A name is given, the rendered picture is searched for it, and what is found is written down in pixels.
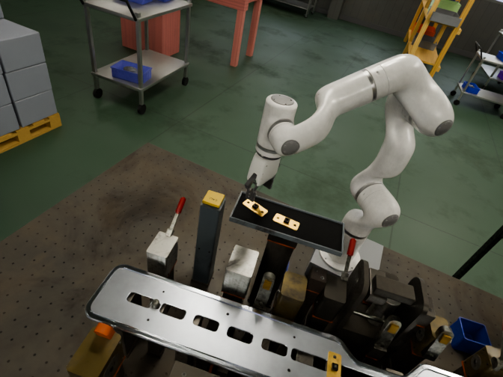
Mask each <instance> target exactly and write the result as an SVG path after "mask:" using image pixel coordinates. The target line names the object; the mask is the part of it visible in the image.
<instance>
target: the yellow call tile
mask: <svg viewBox="0 0 503 377"><path fill-rule="evenodd" d="M224 198H225V195H224V194H220V193H217V192H214V191H211V190H209V191H208V192H207V194H206V195H205V197H204V199H203V200H202V203H205V204H207V205H210V206H214V207H217V208H219V207H220V206H221V204H222V201H223V200H224Z"/></svg>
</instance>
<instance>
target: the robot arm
mask: <svg viewBox="0 0 503 377"><path fill-rule="evenodd" d="M384 96H388V97H387V99H386V102H385V139H384V142H383V144H382V146H381V148H380V151H379V153H378V155H377V157H376V158H375V160H374V161H373V162H372V163H371V165H370V166H369V167H367V168H366V169H364V170H363V171H362V172H360V173H359V174H357V175H355V176H354V177H353V179H352V181H351V183H350V192H351V194H352V196H353V197H354V199H355V200H356V202H357V204H358V205H359V206H360V208H361V209H362V210H360V209H351V210H350V211H349V212H348V213H347V214H346V215H345V216H344V218H343V220H342V222H343V223H344V250H343V254H342V255H341V257H339V256H336V255H334V254H330V253H326V252H324V251H320V250H319V252H320V256H321V258H322V259H323V261H324V262H325V263H326V264H327V265H328V266H329V267H331V268H332V269H334V270H336V271H339V272H344V268H345V264H346V261H347V250H348V246H349V243H350V239H351V238H354V239H355V240H356V246H355V249H354V252H353V256H352V257H351V261H350V266H349V270H348V272H352V271H353V270H354V268H355V267H356V265H357V264H358V262H359V261H360V256H359V253H358V251H359V249H360V247H361V246H362V244H363V243H364V241H365V240H366V238H367V237H368V235H369V234H370V232H371V231H372V229H374V228H379V227H388V226H391V225H393V224H395V223H396V222H397V220H398V219H399V217H400V206H399V204H398V202H397V201H396V200H395V199H394V197H393V196H392V194H391V193H390V192H389V190H388V189H387V188H386V187H385V186H384V185H383V183H382V179H383V178H392V177H396V176H397V175H399V174H400V173H401V172H402V171H403V169H404V168H405V167H406V166H407V164H408V162H409V160H410V159H411V157H412V154H413V153H414V151H415V133H414V128H415V129H416V130H417V131H419V132H420V133H421V134H423V135H426V136H429V137H437V136H440V135H443V134H445V133H446V132H447V131H448V130H449V129H450V128H451V127H452V125H453V123H454V110H453V108H452V105H451V103H450V101H449V100H448V98H447V97H446V95H445V94H444V92H443V91H442V90H441V88H440V87H439V86H438V85H437V83H435V82H434V80H433V79H432V77H431V76H430V74H429V73H428V71H427V69H426V67H425V66H424V64H423V63H422V61H421V60H420V59H419V58H418V57H416V56H414V55H411V54H401V55H395V56H393V57H390V58H388V59H385V60H384V61H380V62H379V63H376V64H374V65H371V66H369V67H366V68H364V69H363V70H360V71H358V72H355V73H353V74H350V75H348V76H346V77H343V78H342V79H339V80H337V81H335V82H332V83H330V84H328V85H326V86H324V87H322V88H321V89H319V90H318V92H317V93H316V95H315V105H316V108H317V110H316V111H315V113H314V114H313V115H312V116H311V117H310V118H308V119H307V120H305V121H303V122H301V123H299V124H297V125H294V117H295V114H296V110H297V107H298V105H297V103H296V101H295V100H294V99H292V98H290V97H288V96H285V95H282V94H272V95H269V96H268V97H267V98H266V102H265V106H264V110H263V115H262V119H261V122H260V128H259V133H258V136H257V142H256V146H255V148H256V153H255V155H254V157H253V159H252V161H251V165H250V168H249V172H248V176H247V182H246V183H245V187H246V189H247V191H246V198H247V199H249V200H250V201H251V202H254V199H255V195H256V190H257V187H258V186H261V185H263V186H265V187H267V188H268V189H271V188H272V184H273V179H275V175H276V173H277V172H278V168H279V166H280V163H279V162H280V158H281V157H282V156H292V155H294V154H297V153H300V152H302V151H304V150H307V149H308V148H310V147H313V146H314V145H316V144H319V143H320V142H321V141H322V140H323V139H324V138H325V137H326V136H327V135H328V134H329V132H330V130H331V128H332V126H333V123H334V122H335V119H336V117H338V116H339V115H341V114H344V113H346V112H348V111H351V110H353V109H355V108H358V107H361V106H363V105H366V104H368V103H370V102H373V101H375V100H378V99H381V98H383V97H384ZM255 180H256V182H255ZM252 183H254V184H255V185H256V186H255V187H254V188H252V187H251V185H252Z"/></svg>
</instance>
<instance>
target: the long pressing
mask: <svg viewBox="0 0 503 377"><path fill-rule="evenodd" d="M162 291H165V292H162ZM131 293H136V294H138V295H142V296H144V297H147V298H151V299H152V300H154V299H158V300H159V303H160V304H161V306H160V308H159V309H155V308H152V307H151V306H152V304H151V303H152V302H151V303H150V304H151V306H150V307H142V306H141V305H138V304H134V303H132V302H130V301H127V299H128V297H129V295H130V294H131ZM164 304H167V305H170V306H172V307H176V308H178V309H181V310H184V311H185V312H186V314H185V316H184V317H183V319H177V318H174V317H172V316H168V315H165V314H164V313H161V312H160V309H161V307H162V306H163V305H164ZM226 313H229V315H228V316H227V315H226ZM85 314H86V316H87V317H88V318H89V319H90V320H92V321H95V322H98V323H99V322H107V323H110V324H112V326H113V327H114V329H117V330H119V331H122V332H125V333H128V334H131V335H133V336H136V337H139V338H141V339H144V340H147V341H150V342H152V343H155V344H158V345H161V346H164V347H166V348H169V349H172V350H174V351H177V352H180V353H183V354H185V355H188V356H191V357H194V358H197V359H199V360H202V361H205V362H207V363H210V364H213V365H216V366H218V367H221V368H224V369H227V370H230V371H232V372H235V373H238V374H240V375H243V376H246V377H326V373H327V371H324V370H320V369H318V368H316V367H312V366H309V365H307V364H304V363H301V362H298V361H295V360H293V359H292V357H291V353H292V350H294V349H295V350H298V351H301V352H304V353H306V354H309V355H313V356H314V357H317V358H321V359H323V360H325V361H327V363H328V353H329V351H331V352H335V353H337V354H339V355H341V366H343V367H346V368H349V369H352V370H355V371H357V372H360V373H364V374H366V375H368V376H372V377H464V376H460V375H457V374H455V373H451V372H449V371H447V370H443V369H440V368H438V367H434V366H431V365H429V364H419V365H418V366H417V367H416V368H415V369H413V370H412V371H411V372H409V373H408V374H406V375H404V376H400V375H398V374H395V373H391V372H389V371H387V370H383V369H380V368H378V367H375V366H372V365H370V364H366V363H363V362H361V361H359V360H358V359H357V358H355V357H354V355H353V354H352V352H351V351H350V350H349V349H348V348H347V346H346V344H345V343H344V341H343V340H341V339H340V338H339V337H336V336H334V335H331V334H328V333H326V332H323V331H319V330H317V329H314V328H310V327H308V326H305V325H302V324H299V323H297V322H293V321H290V320H288V319H284V318H282V317H280V316H276V315H273V314H271V313H267V312H264V311H262V310H258V309H256V308H253V307H249V306H247V305H244V304H240V303H239V302H236V301H232V300H230V299H227V298H223V297H221V296H218V295H215V294H212V293H210V292H206V291H203V290H201V289H197V288H194V287H193V286H189V285H186V284H184V283H180V282H177V281H173V280H172V279H169V278H165V277H163V276H160V275H156V274H154V273H151V272H148V271H145V270H143V269H139V268H136V267H134V266H130V265H127V264H120V265H118V266H115V267H114V268H113V269H112V270H111V271H110V272H109V274H108V275H107V277H106V278H105V280H104V281H103V282H102V283H101V285H100V286H99V288H98V289H97V291H96V292H95V293H94V294H93V296H92V297H91V299H90V300H89V301H88V303H87V304H86V306H85ZM196 316H202V317H204V318H206V319H210V320H213V321H215V322H218V324H219V326H218V329H217V331H211V330H208V329H206V328H202V327H200V326H197V325H194V323H193V321H194V319H195V317H196ZM147 319H149V321H147ZM229 328H235V329H238V330H241V331H244V332H246V333H249V334H251V335H252V340H251V343H244V342H242V341H239V340H236V339H234V338H231V337H229V336H228V335H227V333H228V329H229ZM293 336H294V337H295V339H294V338H293ZM263 340H270V341H272V342H274V343H278V344H281V345H283V346H286V347H287V354H286V355H285V356H282V355H278V354H276V353H273V352H270V351H267V350H265V349H263V348H262V342H263ZM287 369H290V372H288V371H287Z"/></svg>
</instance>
